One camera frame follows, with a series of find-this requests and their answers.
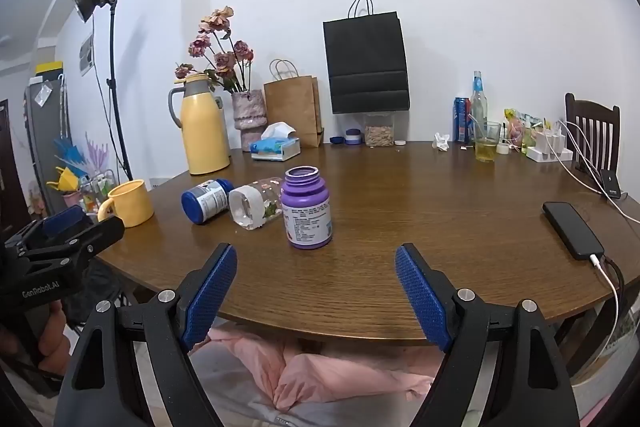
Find black paper bag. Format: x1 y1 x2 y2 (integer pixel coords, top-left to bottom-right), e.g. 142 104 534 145
322 0 411 115

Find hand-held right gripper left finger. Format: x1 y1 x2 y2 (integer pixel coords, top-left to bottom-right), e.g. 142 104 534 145
55 243 238 427

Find colourful snack packets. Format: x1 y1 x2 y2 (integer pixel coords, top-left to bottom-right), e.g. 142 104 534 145
504 108 544 152

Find white bottle with blue lid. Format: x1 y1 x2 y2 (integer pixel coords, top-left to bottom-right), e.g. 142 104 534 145
181 179 235 224

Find pink vase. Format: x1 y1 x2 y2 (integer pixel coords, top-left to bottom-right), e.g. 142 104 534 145
231 90 268 152

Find grey refrigerator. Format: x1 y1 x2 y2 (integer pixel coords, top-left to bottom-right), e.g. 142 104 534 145
24 76 72 210

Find tissue box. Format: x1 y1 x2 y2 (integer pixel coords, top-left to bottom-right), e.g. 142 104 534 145
250 122 302 162

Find white phone cable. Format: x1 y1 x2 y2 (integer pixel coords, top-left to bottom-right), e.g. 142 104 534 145
590 254 622 389

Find person's left hand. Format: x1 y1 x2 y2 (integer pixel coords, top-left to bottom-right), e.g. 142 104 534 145
32 301 75 379

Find yellow thermos jug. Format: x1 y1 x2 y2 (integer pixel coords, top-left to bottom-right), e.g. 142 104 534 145
168 73 232 176

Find white charging station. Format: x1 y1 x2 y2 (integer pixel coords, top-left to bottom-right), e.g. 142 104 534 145
526 129 575 164

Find clear glass bottle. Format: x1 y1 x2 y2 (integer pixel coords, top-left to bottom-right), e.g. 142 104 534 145
469 71 489 142

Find glass of yellow drink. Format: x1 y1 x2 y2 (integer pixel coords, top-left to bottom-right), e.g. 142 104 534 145
473 121 502 163

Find blue drink can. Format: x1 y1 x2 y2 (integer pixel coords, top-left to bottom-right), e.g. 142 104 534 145
452 97 472 142

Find paper sheet on wall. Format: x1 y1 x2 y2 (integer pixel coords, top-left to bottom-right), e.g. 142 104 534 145
79 32 96 76

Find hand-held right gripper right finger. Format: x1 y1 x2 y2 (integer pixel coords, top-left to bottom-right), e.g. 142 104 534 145
395 243 581 427

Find clear container of nuts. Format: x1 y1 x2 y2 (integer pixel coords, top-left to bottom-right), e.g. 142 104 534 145
363 112 396 147

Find brown paper bag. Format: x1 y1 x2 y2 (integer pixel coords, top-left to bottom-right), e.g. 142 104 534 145
263 59 325 148

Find black power bank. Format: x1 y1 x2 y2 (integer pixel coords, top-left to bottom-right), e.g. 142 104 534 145
600 169 624 200

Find yellow watering can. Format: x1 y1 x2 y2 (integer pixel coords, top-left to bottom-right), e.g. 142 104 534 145
47 166 82 194

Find dried pink flowers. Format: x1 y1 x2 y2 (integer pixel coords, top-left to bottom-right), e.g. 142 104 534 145
175 6 254 94

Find white charger cables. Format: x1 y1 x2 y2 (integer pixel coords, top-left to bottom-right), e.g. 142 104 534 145
556 120 640 224

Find black smartphone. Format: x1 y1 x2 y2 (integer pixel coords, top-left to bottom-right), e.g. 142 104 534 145
542 202 605 261

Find dark wooden chair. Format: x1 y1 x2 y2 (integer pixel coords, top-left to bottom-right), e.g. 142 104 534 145
554 93 627 378

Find pink cloth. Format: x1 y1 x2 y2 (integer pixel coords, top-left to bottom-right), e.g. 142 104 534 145
192 324 451 413

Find yellow mug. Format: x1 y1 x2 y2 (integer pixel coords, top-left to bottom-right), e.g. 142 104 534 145
97 179 155 228

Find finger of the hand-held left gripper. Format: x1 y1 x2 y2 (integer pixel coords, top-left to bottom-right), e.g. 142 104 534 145
22 217 126 278
10 205 95 254

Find purple plastic bottle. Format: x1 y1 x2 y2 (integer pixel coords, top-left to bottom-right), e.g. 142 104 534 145
280 166 333 251

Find clear jar white lid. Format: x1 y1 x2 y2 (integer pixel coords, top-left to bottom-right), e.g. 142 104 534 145
228 177 284 230

